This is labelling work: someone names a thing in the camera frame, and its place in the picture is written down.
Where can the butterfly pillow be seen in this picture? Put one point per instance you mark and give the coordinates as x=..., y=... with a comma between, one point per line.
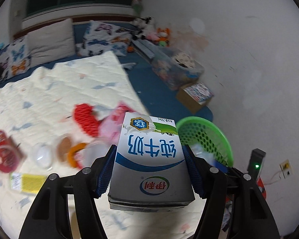
x=100, y=37
x=15, y=58

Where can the butterfly pillow right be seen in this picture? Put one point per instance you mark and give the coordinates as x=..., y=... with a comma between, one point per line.
x=100, y=37

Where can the plush toys pile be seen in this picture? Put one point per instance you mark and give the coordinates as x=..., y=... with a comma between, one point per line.
x=146, y=30

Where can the white quilted blanket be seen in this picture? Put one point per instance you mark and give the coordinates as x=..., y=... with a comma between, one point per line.
x=38, y=109

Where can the clear storage bin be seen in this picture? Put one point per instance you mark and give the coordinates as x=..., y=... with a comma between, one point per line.
x=175, y=68

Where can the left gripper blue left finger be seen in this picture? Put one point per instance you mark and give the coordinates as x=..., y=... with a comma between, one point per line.
x=106, y=169

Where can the orange jelly cup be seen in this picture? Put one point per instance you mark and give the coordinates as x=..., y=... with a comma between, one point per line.
x=69, y=152

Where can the blue mattress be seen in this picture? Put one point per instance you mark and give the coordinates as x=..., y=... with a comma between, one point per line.
x=158, y=99

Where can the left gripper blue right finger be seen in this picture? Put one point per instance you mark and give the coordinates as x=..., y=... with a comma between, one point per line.
x=194, y=172

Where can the cardboard box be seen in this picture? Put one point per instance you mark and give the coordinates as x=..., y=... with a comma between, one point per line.
x=194, y=96

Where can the yellow white small box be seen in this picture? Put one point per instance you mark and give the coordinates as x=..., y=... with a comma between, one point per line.
x=26, y=183

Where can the butterfly pillow left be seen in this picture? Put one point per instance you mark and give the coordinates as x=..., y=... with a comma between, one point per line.
x=15, y=58

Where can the black device green light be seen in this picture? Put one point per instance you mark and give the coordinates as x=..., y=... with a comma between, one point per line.
x=255, y=163

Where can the white blue milk carton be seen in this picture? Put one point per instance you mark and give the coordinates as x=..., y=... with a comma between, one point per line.
x=149, y=172

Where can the wall socket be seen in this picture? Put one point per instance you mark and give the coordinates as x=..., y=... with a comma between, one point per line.
x=286, y=169

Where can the small white plastic cup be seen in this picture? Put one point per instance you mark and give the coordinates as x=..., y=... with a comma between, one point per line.
x=42, y=155

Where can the red plastic stool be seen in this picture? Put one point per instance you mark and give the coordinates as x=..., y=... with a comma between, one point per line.
x=261, y=187

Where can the green plastic basket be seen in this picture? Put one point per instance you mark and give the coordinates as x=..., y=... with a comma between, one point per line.
x=193, y=130

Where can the red mesh ball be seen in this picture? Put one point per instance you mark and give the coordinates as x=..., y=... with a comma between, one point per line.
x=84, y=116

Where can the beige pillow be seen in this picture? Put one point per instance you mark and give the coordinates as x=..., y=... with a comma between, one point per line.
x=52, y=42

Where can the pink tissue pack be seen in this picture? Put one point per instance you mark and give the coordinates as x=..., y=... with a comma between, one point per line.
x=110, y=127

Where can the red snack cup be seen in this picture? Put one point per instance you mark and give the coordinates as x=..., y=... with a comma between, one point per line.
x=10, y=155

